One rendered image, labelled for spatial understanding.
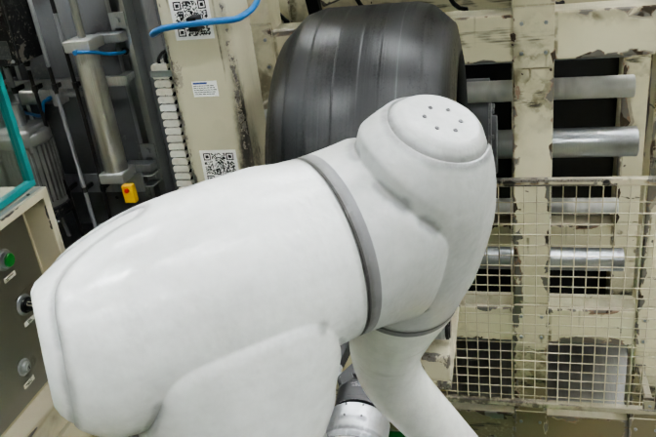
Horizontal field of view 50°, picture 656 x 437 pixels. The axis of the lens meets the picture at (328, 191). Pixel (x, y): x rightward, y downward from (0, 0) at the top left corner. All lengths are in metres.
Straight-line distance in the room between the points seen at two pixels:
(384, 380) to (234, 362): 0.27
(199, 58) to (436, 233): 0.93
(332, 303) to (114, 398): 0.13
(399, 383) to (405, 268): 0.24
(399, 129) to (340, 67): 0.71
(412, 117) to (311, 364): 0.17
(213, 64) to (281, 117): 0.23
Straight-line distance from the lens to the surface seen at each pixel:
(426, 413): 0.74
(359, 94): 1.12
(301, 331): 0.43
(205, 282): 0.41
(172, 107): 1.40
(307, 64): 1.18
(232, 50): 1.31
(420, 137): 0.44
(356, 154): 0.47
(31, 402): 1.46
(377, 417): 1.03
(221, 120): 1.36
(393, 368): 0.64
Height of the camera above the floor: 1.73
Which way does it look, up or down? 25 degrees down
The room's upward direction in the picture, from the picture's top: 7 degrees counter-clockwise
